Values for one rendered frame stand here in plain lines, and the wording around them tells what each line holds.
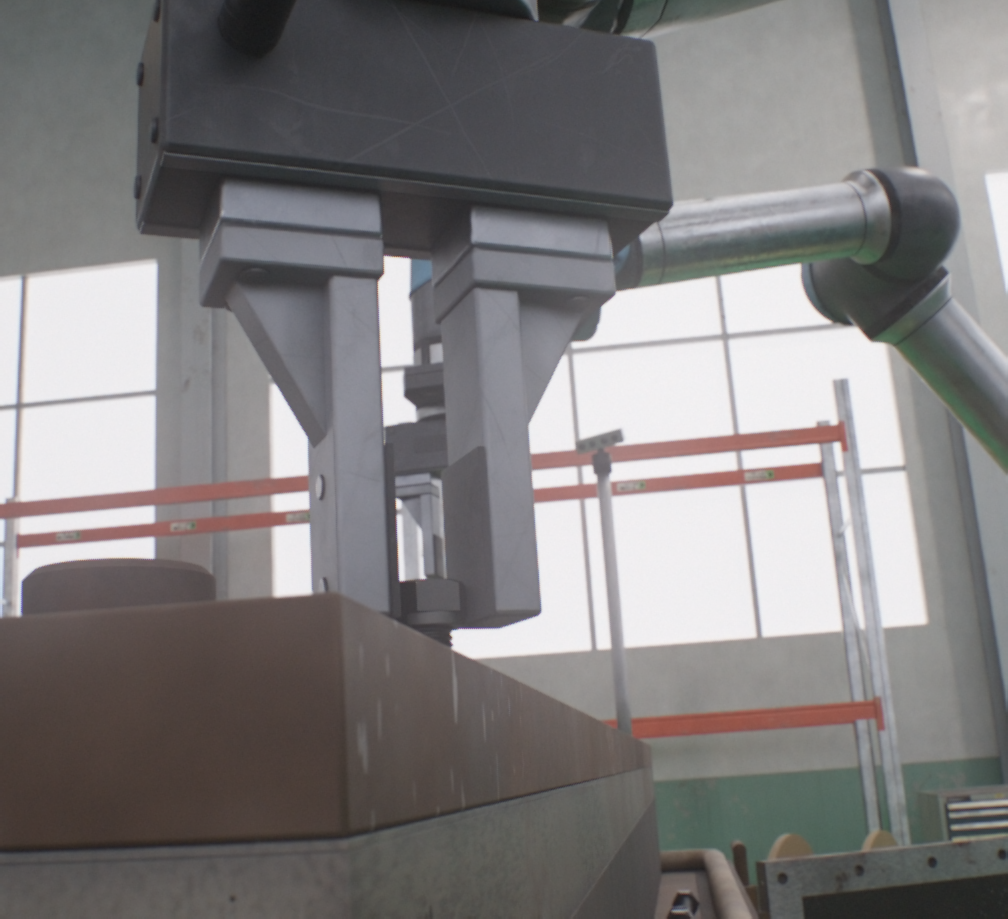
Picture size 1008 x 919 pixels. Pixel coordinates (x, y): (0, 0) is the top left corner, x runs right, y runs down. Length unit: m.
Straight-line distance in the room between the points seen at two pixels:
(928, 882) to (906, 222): 0.79
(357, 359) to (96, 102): 12.06
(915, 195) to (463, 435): 1.06
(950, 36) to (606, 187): 11.43
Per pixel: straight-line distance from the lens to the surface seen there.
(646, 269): 1.20
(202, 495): 8.63
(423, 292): 1.28
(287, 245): 0.30
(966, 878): 1.70
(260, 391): 10.68
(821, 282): 1.48
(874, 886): 1.63
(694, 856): 1.41
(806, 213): 1.28
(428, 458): 1.24
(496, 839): 0.21
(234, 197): 0.30
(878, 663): 7.99
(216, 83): 0.30
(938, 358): 1.47
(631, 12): 0.57
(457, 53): 0.33
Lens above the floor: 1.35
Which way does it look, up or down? 15 degrees up
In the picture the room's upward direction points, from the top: 4 degrees counter-clockwise
